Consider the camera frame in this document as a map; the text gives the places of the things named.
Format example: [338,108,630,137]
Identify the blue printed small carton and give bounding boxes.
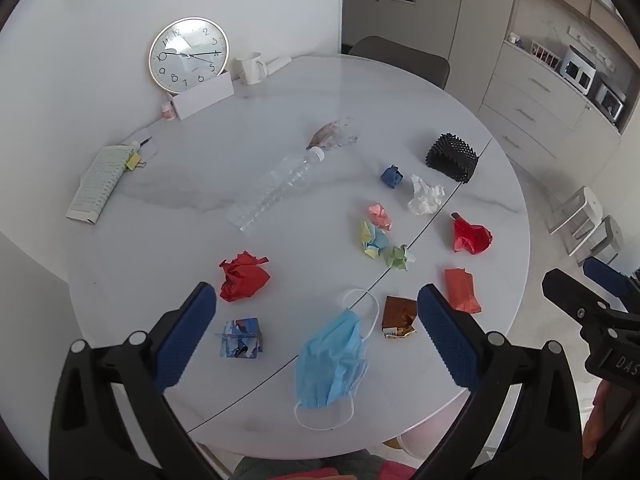
[215,317,264,360]

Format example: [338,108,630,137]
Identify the red crumpled paper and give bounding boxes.
[218,252,271,303]

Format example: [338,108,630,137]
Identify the clear plastic wrapper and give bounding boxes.
[306,117,361,151]

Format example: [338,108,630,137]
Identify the orange-red packet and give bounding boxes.
[444,268,482,314]

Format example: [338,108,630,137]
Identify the green crumpled paper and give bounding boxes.
[384,244,417,272]

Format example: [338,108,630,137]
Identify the grey-brown chair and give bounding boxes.
[347,35,451,91]

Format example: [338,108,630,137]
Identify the grey-green quilted pants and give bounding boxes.
[229,452,381,480]

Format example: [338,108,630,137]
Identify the person's right hand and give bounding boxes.
[581,379,622,461]

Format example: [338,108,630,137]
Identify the pink paper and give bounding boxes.
[367,203,394,231]

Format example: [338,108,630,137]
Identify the red plastic wrapper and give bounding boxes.
[451,212,494,255]

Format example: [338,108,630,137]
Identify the blue face mask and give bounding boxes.
[293,288,379,431]

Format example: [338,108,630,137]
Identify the pale green notepad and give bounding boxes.
[66,145,132,224]

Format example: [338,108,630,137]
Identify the white stool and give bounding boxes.
[546,186,603,256]

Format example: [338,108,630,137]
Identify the white rectangular box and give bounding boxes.
[172,71,235,121]

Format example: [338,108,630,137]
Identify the beige drawer cabinet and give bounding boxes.
[479,40,623,187]

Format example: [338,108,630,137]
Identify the brown snack wrapper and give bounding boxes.
[382,296,419,340]

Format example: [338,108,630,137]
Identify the white mug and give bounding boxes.
[235,51,267,85]

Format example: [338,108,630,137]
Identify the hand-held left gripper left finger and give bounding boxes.
[48,281,223,480]

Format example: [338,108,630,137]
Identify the black spiky mesh holder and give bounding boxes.
[425,132,480,184]

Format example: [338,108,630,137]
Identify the beige tall cabinet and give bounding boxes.
[447,0,522,107]

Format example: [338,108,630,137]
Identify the grey stool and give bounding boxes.
[575,215,625,267]

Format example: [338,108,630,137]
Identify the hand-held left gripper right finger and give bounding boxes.
[415,283,585,480]

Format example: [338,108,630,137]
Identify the round white wall clock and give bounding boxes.
[148,17,229,93]

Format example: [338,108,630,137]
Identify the white tissue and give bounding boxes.
[407,174,446,216]

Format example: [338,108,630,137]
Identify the white countertop appliance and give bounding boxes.
[559,45,599,94]

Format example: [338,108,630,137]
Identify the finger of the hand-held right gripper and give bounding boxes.
[542,268,640,332]
[582,256,637,302]

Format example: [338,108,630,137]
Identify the yellow and blue crumpled paper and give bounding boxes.
[360,220,391,261]

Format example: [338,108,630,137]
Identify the clear plastic bottle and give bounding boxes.
[226,147,327,235]

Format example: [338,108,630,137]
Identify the silver countertop appliance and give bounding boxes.
[595,80,627,122]

